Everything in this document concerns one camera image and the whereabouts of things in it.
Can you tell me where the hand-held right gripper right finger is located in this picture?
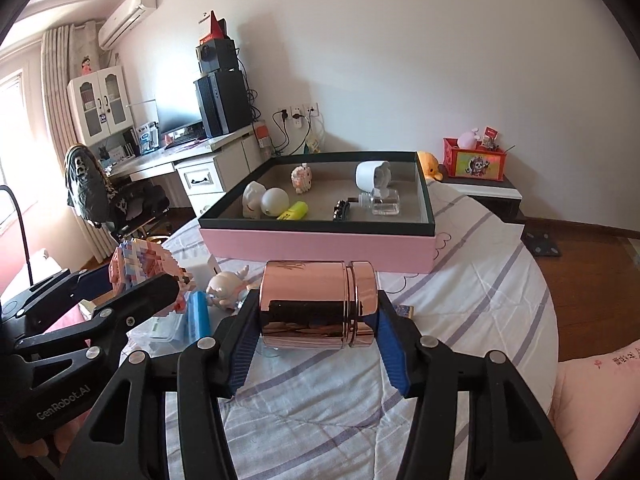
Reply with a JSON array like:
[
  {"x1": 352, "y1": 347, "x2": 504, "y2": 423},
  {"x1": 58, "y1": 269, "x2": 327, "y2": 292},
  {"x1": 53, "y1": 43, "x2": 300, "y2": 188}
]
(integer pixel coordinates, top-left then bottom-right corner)
[{"x1": 374, "y1": 291, "x2": 566, "y2": 480}]

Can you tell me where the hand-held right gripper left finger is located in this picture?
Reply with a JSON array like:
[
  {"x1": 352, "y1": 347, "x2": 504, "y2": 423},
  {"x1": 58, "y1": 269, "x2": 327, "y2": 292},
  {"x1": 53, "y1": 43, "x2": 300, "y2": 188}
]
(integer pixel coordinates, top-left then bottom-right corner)
[{"x1": 57, "y1": 290, "x2": 263, "y2": 480}]

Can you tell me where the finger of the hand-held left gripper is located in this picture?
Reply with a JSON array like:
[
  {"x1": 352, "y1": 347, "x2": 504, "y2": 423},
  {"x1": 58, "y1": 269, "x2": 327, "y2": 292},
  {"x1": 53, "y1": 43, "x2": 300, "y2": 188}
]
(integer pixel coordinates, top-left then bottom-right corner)
[
  {"x1": 12, "y1": 274, "x2": 183, "y2": 391},
  {"x1": 0, "y1": 266, "x2": 113, "y2": 333}
]

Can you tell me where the colourful brick toy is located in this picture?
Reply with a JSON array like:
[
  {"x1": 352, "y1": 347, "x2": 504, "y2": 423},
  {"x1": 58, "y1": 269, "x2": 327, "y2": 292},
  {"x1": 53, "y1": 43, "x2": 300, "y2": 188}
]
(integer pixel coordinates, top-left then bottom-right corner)
[{"x1": 109, "y1": 240, "x2": 193, "y2": 316}]

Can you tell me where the clear teal plastic case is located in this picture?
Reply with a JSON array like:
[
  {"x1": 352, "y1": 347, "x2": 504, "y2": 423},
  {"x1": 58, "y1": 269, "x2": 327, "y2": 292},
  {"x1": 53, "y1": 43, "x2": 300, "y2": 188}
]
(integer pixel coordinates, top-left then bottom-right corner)
[{"x1": 145, "y1": 310, "x2": 193, "y2": 345}]

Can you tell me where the grey rectangular block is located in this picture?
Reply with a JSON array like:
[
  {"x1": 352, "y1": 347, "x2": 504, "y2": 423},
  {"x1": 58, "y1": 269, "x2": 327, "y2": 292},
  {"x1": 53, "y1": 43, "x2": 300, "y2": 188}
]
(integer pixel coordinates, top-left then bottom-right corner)
[{"x1": 180, "y1": 252, "x2": 223, "y2": 293}]

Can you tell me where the pink pig figurine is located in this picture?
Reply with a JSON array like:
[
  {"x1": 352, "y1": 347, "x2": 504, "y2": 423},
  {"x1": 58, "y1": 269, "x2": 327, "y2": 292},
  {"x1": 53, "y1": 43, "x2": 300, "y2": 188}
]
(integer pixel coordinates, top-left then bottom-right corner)
[{"x1": 206, "y1": 266, "x2": 261, "y2": 313}]

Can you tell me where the rose gold cylinder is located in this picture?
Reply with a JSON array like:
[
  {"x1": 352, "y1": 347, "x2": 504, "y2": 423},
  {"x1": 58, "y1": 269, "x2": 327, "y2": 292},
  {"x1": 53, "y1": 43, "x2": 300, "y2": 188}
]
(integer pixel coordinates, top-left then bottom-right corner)
[{"x1": 257, "y1": 259, "x2": 378, "y2": 351}]

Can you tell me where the pink shallow box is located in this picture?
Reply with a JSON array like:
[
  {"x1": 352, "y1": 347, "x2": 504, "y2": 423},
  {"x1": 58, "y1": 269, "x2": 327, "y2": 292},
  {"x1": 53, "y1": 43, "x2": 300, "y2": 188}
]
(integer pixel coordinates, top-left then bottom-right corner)
[{"x1": 199, "y1": 151, "x2": 438, "y2": 275}]

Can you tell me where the white animal night light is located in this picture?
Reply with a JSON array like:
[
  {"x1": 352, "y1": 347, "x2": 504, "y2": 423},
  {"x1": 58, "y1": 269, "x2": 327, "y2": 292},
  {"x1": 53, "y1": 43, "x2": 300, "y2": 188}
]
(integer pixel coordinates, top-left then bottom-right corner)
[{"x1": 242, "y1": 181, "x2": 291, "y2": 220}]

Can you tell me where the glass perfume bottle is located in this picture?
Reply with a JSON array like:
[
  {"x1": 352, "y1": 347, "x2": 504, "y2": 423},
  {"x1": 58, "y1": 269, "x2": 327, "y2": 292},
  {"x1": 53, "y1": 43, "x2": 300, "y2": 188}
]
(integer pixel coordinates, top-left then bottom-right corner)
[{"x1": 357, "y1": 187, "x2": 401, "y2": 217}]

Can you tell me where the yellow highlighter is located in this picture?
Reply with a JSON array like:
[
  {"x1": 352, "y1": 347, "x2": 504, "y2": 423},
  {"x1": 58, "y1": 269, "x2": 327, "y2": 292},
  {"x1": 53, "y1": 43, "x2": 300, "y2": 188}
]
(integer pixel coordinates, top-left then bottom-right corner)
[{"x1": 276, "y1": 201, "x2": 308, "y2": 222}]

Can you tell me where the white cylindrical cap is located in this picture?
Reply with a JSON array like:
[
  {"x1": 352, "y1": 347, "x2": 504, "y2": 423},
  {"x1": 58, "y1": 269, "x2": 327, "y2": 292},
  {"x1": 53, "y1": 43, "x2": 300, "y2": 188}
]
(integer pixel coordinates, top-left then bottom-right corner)
[{"x1": 355, "y1": 160, "x2": 392, "y2": 195}]

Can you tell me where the small pink brick toy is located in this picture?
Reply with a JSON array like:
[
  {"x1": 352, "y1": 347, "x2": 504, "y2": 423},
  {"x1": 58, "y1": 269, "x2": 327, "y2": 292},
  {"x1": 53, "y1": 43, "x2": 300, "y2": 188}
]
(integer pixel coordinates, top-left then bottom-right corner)
[{"x1": 291, "y1": 163, "x2": 315, "y2": 196}]

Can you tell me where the blue cylinder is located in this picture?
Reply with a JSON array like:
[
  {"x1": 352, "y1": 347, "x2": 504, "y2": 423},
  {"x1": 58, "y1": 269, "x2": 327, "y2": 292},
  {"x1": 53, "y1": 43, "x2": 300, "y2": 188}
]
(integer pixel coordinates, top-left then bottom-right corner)
[{"x1": 186, "y1": 291, "x2": 211, "y2": 346}]

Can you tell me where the black office chair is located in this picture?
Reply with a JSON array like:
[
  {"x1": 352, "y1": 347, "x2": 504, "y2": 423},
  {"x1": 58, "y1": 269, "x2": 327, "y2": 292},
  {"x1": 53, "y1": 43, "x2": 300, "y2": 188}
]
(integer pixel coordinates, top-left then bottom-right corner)
[{"x1": 64, "y1": 144, "x2": 173, "y2": 241}]

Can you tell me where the dark printed jacket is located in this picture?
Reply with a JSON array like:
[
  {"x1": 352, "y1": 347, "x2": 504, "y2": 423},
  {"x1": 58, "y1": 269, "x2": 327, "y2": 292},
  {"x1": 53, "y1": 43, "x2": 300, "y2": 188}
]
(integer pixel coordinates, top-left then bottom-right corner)
[{"x1": 64, "y1": 144, "x2": 118, "y2": 223}]

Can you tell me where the white desk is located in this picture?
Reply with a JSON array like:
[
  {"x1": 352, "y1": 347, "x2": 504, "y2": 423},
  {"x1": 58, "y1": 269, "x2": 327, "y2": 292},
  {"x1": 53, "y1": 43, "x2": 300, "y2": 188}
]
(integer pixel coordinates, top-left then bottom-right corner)
[{"x1": 100, "y1": 125, "x2": 273, "y2": 216}]

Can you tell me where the blue box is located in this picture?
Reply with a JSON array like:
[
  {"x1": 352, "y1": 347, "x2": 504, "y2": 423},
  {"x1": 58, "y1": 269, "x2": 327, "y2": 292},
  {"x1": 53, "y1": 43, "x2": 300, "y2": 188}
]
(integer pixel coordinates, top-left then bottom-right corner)
[{"x1": 136, "y1": 122, "x2": 160, "y2": 155}]

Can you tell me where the window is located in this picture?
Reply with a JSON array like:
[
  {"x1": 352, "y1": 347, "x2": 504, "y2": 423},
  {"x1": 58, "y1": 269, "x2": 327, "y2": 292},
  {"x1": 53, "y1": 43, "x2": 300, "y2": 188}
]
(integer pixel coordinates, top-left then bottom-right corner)
[{"x1": 0, "y1": 72, "x2": 26, "y2": 201}]

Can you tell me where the beige curtain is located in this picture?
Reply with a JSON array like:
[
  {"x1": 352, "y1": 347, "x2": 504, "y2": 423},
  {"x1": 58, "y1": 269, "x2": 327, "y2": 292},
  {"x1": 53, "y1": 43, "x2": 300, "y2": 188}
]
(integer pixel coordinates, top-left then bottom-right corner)
[{"x1": 40, "y1": 20, "x2": 118, "y2": 261}]

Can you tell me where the black computer monitor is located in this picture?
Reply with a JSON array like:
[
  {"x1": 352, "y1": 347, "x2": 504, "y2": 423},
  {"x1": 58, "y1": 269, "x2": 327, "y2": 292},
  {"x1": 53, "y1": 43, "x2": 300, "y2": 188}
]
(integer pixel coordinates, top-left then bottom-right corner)
[{"x1": 155, "y1": 97, "x2": 203, "y2": 136}]

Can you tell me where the black floor scale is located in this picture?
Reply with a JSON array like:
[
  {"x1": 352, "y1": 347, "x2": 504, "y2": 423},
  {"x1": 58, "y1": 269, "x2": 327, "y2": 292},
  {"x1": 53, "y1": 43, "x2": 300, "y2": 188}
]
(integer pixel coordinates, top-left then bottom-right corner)
[{"x1": 522, "y1": 230, "x2": 561, "y2": 258}]

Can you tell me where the white glass-door cabinet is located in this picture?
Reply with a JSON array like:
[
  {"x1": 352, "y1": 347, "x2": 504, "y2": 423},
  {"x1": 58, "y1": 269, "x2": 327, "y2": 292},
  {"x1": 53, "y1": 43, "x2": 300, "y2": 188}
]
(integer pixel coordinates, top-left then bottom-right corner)
[{"x1": 67, "y1": 65, "x2": 132, "y2": 143}]

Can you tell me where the orange octopus plush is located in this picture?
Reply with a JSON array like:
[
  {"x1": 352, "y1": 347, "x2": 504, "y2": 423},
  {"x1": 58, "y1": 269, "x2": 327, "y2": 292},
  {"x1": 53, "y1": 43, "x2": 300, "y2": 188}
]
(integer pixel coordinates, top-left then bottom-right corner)
[{"x1": 417, "y1": 151, "x2": 445, "y2": 182}]

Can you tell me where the black computer tower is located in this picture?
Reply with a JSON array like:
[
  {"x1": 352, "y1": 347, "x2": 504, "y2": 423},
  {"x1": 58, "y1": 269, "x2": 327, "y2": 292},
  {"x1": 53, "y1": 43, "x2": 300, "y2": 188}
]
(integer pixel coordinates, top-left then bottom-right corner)
[{"x1": 194, "y1": 70, "x2": 253, "y2": 138}]

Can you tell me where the pink bedding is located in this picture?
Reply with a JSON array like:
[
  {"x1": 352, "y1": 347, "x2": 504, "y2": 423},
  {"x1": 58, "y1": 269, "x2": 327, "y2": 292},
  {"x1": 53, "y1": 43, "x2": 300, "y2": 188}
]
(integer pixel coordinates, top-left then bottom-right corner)
[{"x1": 547, "y1": 340, "x2": 640, "y2": 480}]

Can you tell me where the red storage crate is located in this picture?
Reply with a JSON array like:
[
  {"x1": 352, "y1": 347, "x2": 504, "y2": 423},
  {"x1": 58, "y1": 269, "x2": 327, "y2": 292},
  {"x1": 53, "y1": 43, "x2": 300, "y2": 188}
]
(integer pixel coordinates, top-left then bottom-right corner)
[{"x1": 442, "y1": 137, "x2": 508, "y2": 181}]

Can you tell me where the black speaker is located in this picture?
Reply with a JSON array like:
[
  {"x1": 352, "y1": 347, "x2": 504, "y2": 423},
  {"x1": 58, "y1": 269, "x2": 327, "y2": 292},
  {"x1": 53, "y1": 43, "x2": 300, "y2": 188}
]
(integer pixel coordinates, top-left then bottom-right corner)
[{"x1": 195, "y1": 39, "x2": 240, "y2": 73}]

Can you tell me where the red box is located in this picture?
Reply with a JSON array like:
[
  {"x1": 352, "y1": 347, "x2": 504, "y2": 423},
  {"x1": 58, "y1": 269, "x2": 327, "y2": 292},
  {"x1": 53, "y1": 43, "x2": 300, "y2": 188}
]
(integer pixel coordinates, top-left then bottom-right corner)
[{"x1": 198, "y1": 10, "x2": 227, "y2": 43}]

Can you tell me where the white air conditioner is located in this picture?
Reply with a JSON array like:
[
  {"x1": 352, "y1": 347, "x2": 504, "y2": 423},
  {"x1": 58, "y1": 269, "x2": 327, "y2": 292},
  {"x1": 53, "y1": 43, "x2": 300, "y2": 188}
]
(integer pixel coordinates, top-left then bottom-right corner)
[{"x1": 97, "y1": 0, "x2": 157, "y2": 51}]

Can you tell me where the black cable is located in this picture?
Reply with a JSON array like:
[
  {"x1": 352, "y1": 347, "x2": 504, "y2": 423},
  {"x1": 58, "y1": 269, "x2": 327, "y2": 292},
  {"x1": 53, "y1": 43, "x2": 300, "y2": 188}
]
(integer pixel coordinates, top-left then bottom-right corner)
[{"x1": 0, "y1": 185, "x2": 36, "y2": 286}]

